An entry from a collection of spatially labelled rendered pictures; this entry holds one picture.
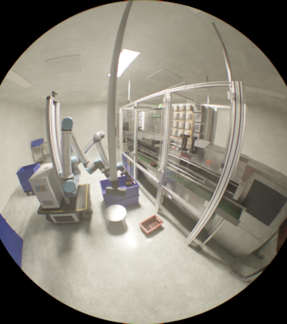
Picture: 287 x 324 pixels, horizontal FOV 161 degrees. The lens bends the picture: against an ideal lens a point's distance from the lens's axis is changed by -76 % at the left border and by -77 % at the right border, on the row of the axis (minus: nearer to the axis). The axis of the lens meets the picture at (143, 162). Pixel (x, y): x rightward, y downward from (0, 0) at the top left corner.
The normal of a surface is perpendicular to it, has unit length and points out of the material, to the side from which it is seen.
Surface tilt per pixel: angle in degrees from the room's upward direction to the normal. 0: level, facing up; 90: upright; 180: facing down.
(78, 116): 90
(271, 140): 90
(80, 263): 0
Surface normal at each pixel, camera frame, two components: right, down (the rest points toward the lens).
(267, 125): -0.88, 0.15
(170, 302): 0.04, -0.93
